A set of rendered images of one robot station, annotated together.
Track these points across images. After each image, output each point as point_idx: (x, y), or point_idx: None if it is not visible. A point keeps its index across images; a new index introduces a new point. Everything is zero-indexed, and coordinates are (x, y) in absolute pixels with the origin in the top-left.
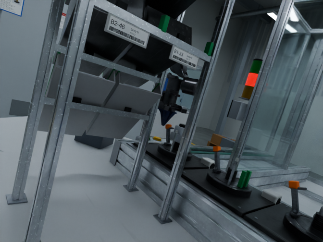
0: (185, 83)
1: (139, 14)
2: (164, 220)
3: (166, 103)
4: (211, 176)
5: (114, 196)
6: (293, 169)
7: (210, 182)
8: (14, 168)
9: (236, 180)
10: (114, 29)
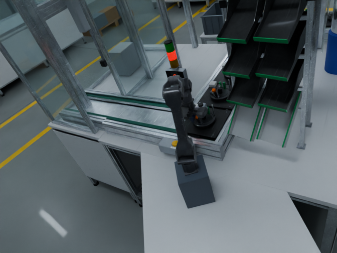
0: (190, 86)
1: None
2: None
3: (194, 108)
4: (227, 96)
5: (256, 133)
6: (115, 92)
7: None
8: (291, 168)
9: (216, 91)
10: None
